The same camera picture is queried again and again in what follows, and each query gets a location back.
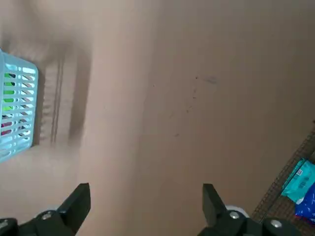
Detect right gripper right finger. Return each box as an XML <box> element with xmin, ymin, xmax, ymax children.
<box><xmin>199</xmin><ymin>183</ymin><xmax>303</xmax><ymax>236</ymax></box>

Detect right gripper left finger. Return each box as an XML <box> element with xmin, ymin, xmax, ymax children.
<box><xmin>0</xmin><ymin>182</ymin><xmax>91</xmax><ymax>236</ymax></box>

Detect red cola bottle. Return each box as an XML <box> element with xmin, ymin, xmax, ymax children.
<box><xmin>0</xmin><ymin>122</ymin><xmax>13</xmax><ymax>136</ymax></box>

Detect teal snack packet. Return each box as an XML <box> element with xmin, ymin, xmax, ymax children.
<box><xmin>281</xmin><ymin>159</ymin><xmax>315</xmax><ymax>205</ymax></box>

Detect light blue plastic basket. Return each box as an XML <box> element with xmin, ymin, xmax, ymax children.
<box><xmin>0</xmin><ymin>48</ymin><xmax>39</xmax><ymax>164</ymax></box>

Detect blue cookie packet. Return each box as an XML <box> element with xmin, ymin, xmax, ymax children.
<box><xmin>294</xmin><ymin>189</ymin><xmax>315</xmax><ymax>224</ymax></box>

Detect black wire basket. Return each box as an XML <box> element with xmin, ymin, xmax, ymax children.
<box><xmin>251</xmin><ymin>120</ymin><xmax>315</xmax><ymax>236</ymax></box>

